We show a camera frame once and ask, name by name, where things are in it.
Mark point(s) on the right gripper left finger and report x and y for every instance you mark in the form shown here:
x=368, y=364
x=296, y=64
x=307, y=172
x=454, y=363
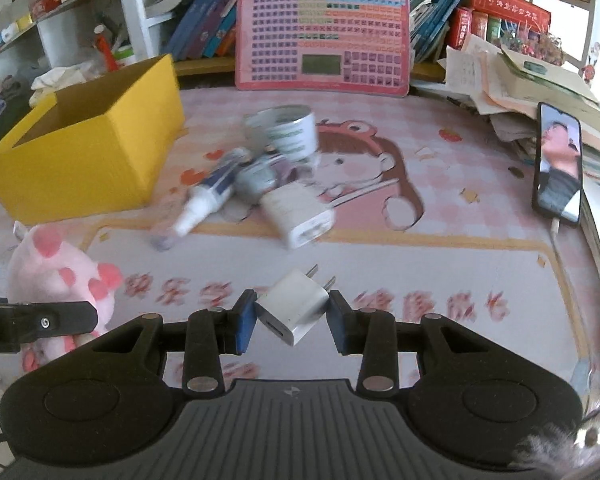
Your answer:
x=211, y=334

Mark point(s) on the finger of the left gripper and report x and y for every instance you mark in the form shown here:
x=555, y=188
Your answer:
x=25, y=323

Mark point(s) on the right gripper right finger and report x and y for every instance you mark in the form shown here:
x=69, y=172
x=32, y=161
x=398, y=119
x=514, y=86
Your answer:
x=372, y=335

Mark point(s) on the pink plush pig toy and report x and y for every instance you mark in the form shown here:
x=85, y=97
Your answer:
x=46, y=268

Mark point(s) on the small white charger plug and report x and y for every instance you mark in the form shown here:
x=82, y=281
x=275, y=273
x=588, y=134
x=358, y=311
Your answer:
x=292, y=306

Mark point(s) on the large white power adapter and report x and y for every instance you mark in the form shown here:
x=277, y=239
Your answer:
x=298, y=216

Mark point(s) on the blue white spray bottle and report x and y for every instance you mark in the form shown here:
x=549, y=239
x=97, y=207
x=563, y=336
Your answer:
x=202, y=199

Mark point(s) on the clear packing tape roll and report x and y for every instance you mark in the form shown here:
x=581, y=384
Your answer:
x=290, y=129

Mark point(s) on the yellow cardboard box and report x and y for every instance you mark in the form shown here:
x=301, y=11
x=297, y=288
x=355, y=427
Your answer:
x=87, y=142

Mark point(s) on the white tissue pack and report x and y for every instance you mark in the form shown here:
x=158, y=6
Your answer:
x=60, y=78

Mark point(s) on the black smartphone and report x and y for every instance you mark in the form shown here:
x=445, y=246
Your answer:
x=558, y=173

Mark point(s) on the pink learning tablet board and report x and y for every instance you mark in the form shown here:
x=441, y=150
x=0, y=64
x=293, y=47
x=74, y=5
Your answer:
x=361, y=46

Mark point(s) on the red white bottle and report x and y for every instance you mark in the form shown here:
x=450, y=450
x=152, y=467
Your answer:
x=103, y=45

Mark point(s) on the stack of papers and books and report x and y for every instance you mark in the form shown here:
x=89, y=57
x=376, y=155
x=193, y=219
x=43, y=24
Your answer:
x=500, y=81

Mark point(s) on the row of blue books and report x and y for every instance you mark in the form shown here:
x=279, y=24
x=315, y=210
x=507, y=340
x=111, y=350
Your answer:
x=200, y=29

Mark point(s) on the red dictionary book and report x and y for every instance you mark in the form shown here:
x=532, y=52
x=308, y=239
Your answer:
x=517, y=11

